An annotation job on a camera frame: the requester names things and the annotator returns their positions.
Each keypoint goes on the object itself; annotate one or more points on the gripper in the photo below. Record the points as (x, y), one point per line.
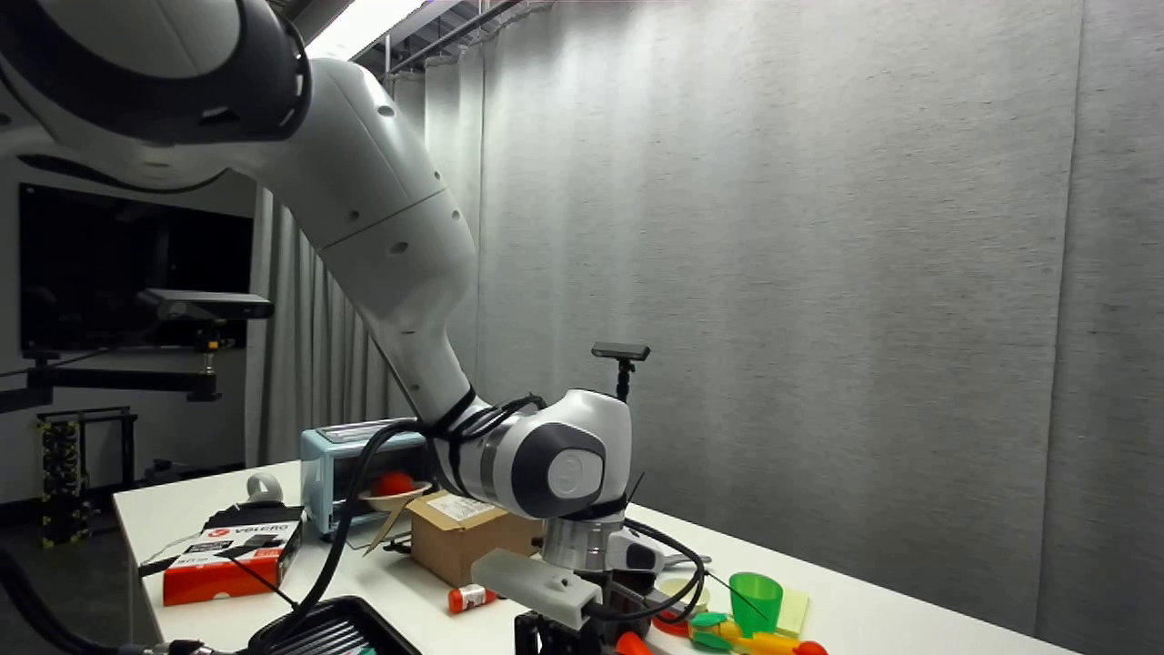
(546, 637)

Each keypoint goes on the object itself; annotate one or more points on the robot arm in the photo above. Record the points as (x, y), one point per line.
(382, 227)

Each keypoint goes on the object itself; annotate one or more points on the black plate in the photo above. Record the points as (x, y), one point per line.
(336, 628)

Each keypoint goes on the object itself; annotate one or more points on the orange and white glue stick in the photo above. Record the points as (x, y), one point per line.
(468, 598)

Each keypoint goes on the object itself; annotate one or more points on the orange toy piece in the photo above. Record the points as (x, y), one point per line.
(632, 645)

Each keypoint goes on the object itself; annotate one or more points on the cardboard box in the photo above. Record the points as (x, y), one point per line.
(455, 541)

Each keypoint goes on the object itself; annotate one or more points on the beige bowl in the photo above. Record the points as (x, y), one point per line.
(391, 501)

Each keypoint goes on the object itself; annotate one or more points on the green yellow red toy vegetable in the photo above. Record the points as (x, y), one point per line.
(755, 642)

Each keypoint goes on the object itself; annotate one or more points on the green plastic cup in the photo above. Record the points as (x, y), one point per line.
(755, 596)

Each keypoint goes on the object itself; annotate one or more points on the red toy tomato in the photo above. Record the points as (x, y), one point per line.
(393, 483)

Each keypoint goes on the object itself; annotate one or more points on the yellow sticky note pad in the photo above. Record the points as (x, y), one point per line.
(795, 614)

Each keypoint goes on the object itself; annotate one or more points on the light blue toaster oven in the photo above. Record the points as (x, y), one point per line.
(320, 473)

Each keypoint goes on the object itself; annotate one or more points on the white tape roll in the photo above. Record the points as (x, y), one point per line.
(264, 491)

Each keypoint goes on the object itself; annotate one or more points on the red and black box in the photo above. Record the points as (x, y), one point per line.
(227, 569)

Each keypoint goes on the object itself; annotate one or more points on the grey curtain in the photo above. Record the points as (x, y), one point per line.
(818, 273)

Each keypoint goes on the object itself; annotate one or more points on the black rack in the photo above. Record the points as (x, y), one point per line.
(64, 473)

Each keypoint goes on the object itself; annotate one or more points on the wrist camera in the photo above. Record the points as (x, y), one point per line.
(536, 582)

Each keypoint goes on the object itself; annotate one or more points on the camera on mount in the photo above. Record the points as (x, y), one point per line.
(205, 305)
(620, 351)

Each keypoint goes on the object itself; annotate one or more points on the black wall screen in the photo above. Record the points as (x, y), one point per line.
(109, 264)

